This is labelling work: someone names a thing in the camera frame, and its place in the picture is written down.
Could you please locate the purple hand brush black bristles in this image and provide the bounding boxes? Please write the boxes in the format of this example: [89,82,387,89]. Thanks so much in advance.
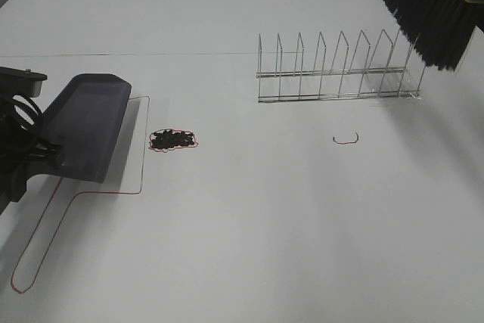
[382,0,483,71]

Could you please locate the pile of coffee beans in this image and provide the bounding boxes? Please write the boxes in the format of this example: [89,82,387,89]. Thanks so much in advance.
[149,129,198,153]

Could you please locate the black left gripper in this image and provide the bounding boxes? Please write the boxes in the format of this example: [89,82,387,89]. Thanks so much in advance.
[1,113,64,203]

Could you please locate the metal wire rack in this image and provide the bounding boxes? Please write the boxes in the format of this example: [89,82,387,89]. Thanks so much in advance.
[255,29,427,103]

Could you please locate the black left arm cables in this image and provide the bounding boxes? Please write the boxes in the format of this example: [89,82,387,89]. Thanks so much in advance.
[7,95,45,131]

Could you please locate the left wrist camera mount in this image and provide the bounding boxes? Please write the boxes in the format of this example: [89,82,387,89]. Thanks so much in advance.
[0,67,48,98]

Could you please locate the purple plastic dustpan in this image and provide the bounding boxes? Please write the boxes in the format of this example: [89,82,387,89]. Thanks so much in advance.
[32,73,132,183]

